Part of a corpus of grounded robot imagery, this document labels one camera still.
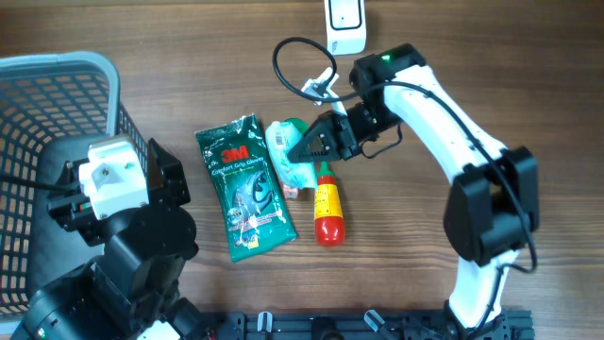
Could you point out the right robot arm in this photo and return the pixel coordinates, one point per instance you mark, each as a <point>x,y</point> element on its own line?
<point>492,208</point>

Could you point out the small orange snack packet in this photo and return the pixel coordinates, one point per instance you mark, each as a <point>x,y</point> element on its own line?
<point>290,192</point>

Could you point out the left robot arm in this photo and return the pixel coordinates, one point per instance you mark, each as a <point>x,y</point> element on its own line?
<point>134,211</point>

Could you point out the white barcode scanner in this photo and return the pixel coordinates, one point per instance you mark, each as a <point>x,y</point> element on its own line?
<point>345,26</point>

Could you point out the grey plastic mesh basket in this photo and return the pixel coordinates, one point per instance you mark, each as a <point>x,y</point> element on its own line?
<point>53,106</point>

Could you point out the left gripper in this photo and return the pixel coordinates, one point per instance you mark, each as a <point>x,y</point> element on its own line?
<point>68,208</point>

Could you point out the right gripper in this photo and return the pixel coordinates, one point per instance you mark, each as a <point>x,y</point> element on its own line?
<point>333,136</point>

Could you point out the red sauce bottle yellow label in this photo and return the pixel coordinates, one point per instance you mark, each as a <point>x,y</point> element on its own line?
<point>328,214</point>

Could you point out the green lid jar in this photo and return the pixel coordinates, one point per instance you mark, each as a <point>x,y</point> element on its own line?
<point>301,125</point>

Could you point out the green 3M gloves packet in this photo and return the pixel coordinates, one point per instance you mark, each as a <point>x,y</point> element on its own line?
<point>252,204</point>

